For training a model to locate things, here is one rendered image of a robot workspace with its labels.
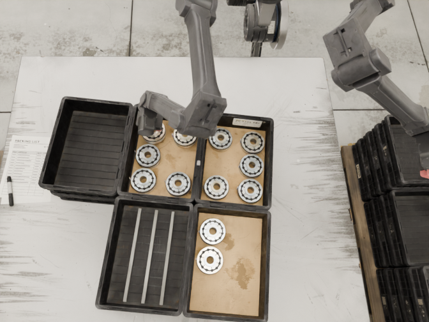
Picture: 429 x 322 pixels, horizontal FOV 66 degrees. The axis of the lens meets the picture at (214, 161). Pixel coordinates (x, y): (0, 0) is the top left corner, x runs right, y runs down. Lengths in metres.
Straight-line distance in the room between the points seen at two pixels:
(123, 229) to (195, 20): 0.84
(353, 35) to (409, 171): 1.42
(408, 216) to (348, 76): 1.47
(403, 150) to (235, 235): 1.19
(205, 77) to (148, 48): 1.99
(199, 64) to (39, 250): 1.10
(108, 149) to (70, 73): 0.55
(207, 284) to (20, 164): 1.00
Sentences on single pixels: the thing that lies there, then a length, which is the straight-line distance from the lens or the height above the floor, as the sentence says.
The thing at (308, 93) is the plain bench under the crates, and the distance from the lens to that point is 1.84.
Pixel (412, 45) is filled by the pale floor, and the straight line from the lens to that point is 3.37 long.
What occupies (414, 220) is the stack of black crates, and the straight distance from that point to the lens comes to 2.21.
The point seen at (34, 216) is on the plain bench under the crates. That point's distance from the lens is 1.66.
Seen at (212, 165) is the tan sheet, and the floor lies 0.83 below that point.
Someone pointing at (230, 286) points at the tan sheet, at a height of 0.83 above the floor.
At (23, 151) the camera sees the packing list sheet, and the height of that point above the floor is 0.70.
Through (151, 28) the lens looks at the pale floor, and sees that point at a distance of 2.93.
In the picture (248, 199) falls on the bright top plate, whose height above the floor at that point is 0.86.
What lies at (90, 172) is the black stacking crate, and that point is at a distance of 1.49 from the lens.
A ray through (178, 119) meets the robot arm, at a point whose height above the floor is 1.45.
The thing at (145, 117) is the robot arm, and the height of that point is 1.12.
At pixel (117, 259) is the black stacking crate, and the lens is 1.39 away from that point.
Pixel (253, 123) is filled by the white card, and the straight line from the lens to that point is 1.47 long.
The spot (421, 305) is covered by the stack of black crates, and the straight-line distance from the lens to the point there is 2.01.
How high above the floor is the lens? 2.19
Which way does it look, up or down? 70 degrees down
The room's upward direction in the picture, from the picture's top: 10 degrees clockwise
